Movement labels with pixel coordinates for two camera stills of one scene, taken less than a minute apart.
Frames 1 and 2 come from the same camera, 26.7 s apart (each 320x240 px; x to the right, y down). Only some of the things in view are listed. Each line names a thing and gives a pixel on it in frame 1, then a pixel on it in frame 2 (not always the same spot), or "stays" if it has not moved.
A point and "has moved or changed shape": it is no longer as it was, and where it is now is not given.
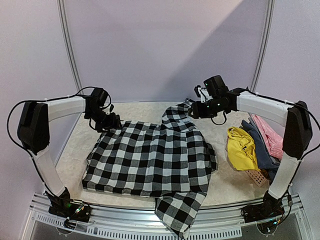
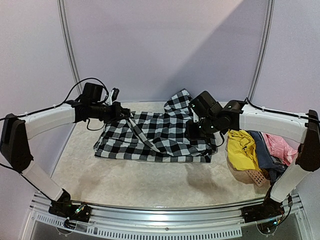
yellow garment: x=241 y=150 stays
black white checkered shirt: x=170 y=161 has moved or changed shape
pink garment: x=273 y=139 stays
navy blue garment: x=267 y=159 stays
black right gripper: x=195 y=110 -> x=191 y=132
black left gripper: x=113 y=122 -> x=116 y=116
